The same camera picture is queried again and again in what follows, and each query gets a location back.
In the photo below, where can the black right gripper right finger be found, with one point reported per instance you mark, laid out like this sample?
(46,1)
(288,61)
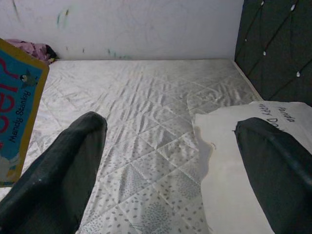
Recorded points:
(280,175)

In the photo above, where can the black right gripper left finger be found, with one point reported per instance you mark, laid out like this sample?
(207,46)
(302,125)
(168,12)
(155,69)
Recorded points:
(53,185)

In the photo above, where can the white quilted mattress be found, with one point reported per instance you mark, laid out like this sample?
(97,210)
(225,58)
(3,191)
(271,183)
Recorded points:
(151,122)

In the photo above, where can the dark tufted headboard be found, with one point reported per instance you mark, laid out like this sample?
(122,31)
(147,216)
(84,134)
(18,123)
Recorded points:
(275,48)

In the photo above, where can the pink cartoon mouse blanket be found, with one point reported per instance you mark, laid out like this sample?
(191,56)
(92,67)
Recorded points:
(34,48)

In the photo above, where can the blue yellow children's book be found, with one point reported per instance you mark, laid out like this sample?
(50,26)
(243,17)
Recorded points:
(22,97)

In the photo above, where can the white pillow with tree print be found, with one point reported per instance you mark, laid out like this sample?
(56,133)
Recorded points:
(224,175)

